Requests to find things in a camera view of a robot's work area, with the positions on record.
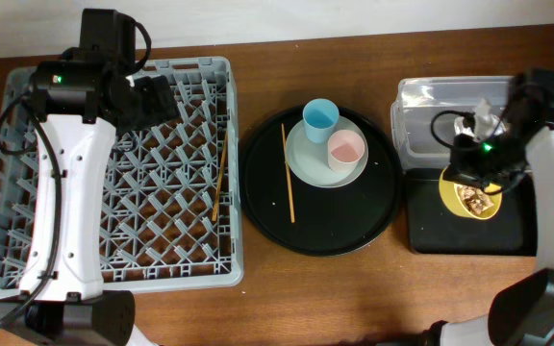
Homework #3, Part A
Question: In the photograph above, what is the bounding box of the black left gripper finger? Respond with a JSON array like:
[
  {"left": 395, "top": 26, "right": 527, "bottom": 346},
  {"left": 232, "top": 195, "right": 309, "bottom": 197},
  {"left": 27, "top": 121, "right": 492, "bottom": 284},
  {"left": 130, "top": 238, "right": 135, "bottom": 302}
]
[
  {"left": 146, "top": 76, "right": 179, "bottom": 126},
  {"left": 116, "top": 77, "right": 162, "bottom": 136}
]

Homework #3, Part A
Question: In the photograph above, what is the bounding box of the food scraps pile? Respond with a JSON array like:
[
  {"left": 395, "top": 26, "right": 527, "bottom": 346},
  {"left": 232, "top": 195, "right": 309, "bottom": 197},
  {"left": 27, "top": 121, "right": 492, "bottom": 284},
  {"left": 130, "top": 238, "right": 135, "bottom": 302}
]
[{"left": 456, "top": 185, "right": 494, "bottom": 215}]

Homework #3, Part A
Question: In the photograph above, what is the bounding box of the white tissue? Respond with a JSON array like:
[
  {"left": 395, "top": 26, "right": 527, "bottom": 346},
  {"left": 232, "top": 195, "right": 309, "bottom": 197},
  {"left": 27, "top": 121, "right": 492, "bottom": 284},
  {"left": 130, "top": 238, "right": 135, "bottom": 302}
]
[{"left": 454, "top": 98, "right": 507, "bottom": 143}]

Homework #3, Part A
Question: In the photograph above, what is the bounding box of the yellow bowl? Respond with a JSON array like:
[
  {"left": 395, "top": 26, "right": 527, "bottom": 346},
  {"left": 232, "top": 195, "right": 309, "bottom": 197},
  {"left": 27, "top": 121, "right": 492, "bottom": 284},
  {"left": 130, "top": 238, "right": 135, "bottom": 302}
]
[{"left": 439, "top": 169, "right": 503, "bottom": 220}]

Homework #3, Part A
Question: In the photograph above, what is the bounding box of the wooden chopstick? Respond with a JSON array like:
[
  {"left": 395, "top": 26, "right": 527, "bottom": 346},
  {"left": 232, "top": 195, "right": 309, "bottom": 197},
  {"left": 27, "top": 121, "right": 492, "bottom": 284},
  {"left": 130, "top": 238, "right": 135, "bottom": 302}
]
[
  {"left": 281, "top": 123, "right": 295, "bottom": 224},
  {"left": 212, "top": 131, "right": 228, "bottom": 222}
]

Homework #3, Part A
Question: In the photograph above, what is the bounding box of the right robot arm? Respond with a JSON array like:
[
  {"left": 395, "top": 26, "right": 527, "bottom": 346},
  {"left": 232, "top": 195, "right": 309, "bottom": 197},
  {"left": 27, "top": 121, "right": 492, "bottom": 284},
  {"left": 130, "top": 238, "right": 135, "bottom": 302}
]
[{"left": 421, "top": 69, "right": 554, "bottom": 346}]

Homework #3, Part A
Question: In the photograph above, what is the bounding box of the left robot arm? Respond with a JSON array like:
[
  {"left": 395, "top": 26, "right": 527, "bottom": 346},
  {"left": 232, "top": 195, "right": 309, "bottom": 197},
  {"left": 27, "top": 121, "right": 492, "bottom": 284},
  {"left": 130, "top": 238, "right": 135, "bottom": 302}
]
[{"left": 0, "top": 9, "right": 179, "bottom": 345}]

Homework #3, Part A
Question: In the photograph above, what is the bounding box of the grey dishwasher rack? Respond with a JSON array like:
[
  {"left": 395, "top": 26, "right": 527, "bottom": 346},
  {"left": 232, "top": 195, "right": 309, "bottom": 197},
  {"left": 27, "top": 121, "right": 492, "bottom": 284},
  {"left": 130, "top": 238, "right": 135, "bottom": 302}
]
[{"left": 0, "top": 57, "right": 243, "bottom": 299}]

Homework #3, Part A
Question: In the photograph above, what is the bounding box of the clear plastic bin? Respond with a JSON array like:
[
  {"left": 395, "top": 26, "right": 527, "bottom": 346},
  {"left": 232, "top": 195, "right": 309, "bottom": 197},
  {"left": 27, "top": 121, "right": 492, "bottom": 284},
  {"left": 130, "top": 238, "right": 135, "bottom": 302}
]
[{"left": 390, "top": 76, "right": 511, "bottom": 171}]

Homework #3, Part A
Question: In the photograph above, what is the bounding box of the rectangular black tray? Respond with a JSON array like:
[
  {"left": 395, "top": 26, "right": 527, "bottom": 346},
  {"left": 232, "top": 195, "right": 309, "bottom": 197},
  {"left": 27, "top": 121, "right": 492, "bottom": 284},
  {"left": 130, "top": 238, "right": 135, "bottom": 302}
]
[{"left": 405, "top": 168, "right": 537, "bottom": 257}]

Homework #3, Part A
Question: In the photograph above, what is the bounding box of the wooden chopstick on tray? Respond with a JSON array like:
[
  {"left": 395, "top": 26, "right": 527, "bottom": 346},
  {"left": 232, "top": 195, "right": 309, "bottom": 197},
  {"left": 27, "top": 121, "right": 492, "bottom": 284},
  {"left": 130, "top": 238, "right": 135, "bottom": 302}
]
[{"left": 281, "top": 123, "right": 295, "bottom": 224}]

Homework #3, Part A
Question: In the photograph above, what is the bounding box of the pink cup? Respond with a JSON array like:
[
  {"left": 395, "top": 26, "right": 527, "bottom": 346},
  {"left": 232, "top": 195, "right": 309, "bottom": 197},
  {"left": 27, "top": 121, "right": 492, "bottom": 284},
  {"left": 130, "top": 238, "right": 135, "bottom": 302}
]
[{"left": 327, "top": 130, "right": 365, "bottom": 172}]

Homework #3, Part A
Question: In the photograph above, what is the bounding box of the light blue cup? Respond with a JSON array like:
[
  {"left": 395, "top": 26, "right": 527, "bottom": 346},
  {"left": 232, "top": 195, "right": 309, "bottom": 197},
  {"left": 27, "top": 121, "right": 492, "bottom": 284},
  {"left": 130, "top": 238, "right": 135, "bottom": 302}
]
[{"left": 302, "top": 98, "right": 340, "bottom": 143}]

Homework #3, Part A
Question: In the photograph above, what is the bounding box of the round black tray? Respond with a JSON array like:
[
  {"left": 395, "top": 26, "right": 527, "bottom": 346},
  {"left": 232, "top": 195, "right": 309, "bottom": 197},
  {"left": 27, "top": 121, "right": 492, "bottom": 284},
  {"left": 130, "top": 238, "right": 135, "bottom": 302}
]
[{"left": 239, "top": 106, "right": 403, "bottom": 257}]

